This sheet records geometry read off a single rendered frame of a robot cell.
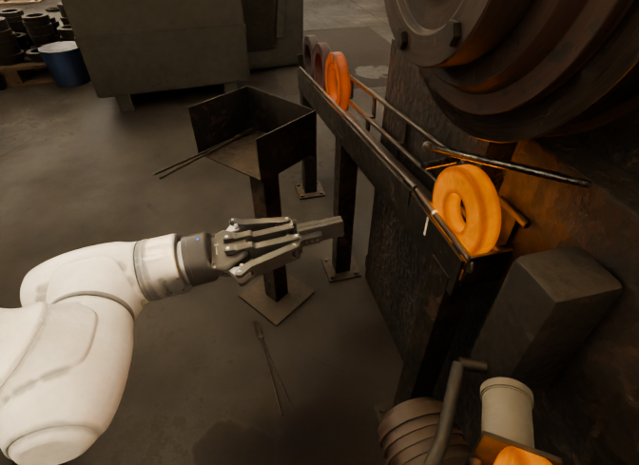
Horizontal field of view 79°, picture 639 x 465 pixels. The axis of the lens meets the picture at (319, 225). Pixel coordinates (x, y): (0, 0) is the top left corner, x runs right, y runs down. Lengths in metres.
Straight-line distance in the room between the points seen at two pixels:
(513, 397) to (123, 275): 0.50
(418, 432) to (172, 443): 0.78
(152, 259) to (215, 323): 0.89
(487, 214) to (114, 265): 0.52
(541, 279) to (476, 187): 0.17
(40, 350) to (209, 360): 0.93
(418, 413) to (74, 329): 0.48
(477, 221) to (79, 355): 0.54
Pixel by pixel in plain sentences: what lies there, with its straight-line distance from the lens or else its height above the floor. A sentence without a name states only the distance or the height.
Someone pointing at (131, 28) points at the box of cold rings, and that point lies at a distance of 2.91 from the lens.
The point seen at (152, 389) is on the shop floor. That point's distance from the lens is 1.37.
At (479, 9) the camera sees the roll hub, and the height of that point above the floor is 1.06.
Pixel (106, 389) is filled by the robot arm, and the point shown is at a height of 0.75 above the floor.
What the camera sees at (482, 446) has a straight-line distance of 0.50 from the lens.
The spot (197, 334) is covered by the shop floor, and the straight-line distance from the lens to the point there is 1.43.
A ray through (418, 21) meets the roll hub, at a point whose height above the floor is 1.02.
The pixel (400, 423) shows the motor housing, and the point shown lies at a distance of 0.68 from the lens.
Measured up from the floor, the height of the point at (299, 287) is 0.01.
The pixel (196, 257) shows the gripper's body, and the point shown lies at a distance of 0.56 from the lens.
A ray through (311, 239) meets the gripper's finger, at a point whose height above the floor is 0.75.
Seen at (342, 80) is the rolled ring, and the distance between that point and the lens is 1.24.
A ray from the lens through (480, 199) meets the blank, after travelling 0.62.
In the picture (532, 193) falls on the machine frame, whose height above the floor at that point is 0.80.
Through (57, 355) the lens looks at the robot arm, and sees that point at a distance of 0.48.
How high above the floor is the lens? 1.14
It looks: 40 degrees down
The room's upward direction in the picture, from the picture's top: straight up
